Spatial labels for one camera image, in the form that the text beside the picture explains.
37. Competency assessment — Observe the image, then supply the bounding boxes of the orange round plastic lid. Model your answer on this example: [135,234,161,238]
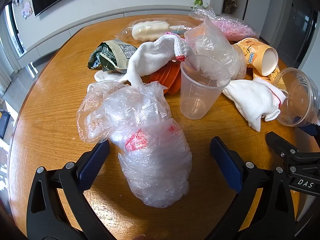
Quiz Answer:
[146,60,182,95]

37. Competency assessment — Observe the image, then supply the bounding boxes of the crumpled clear plastic bag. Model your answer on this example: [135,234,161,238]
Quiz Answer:
[184,16,248,80]

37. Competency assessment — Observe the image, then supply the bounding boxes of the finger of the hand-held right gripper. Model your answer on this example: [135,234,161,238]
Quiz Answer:
[296,116,320,137]
[265,131,300,160]

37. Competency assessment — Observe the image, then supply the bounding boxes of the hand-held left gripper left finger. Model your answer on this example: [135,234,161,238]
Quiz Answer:
[26,140,112,240]

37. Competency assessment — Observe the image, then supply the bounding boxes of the green snack packet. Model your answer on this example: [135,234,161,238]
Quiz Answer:
[87,39,138,74]

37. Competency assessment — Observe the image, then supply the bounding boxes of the clear bag with glove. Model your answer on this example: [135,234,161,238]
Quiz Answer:
[76,81,193,208]

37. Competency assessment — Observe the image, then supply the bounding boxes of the clear round plastic container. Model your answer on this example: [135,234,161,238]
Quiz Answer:
[274,67,320,127]

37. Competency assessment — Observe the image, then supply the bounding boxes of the clear plastic measuring cup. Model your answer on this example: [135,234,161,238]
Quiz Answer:
[180,55,231,120]

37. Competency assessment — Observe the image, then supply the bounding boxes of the clear wrapper with white bar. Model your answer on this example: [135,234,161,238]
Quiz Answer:
[121,19,198,43]

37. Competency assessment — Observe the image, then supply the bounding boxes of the bag of pink rubber bands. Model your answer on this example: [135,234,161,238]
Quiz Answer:
[190,6,258,42]

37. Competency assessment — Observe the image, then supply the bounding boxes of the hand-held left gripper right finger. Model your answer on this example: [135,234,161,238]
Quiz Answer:
[210,136,300,240]

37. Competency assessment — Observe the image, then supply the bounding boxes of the dried flower bunch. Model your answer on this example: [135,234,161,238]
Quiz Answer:
[223,0,237,14]

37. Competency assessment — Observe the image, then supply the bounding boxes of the white cotton glove red cuff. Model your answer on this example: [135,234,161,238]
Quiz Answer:
[119,34,192,90]
[222,77,288,132]

